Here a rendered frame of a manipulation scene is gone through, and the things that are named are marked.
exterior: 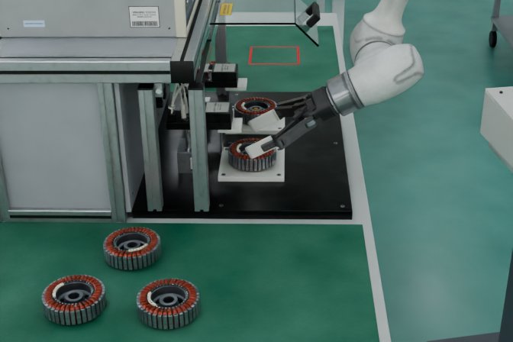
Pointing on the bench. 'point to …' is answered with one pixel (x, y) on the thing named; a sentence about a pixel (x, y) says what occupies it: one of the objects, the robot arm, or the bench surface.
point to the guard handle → (313, 14)
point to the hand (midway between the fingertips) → (253, 137)
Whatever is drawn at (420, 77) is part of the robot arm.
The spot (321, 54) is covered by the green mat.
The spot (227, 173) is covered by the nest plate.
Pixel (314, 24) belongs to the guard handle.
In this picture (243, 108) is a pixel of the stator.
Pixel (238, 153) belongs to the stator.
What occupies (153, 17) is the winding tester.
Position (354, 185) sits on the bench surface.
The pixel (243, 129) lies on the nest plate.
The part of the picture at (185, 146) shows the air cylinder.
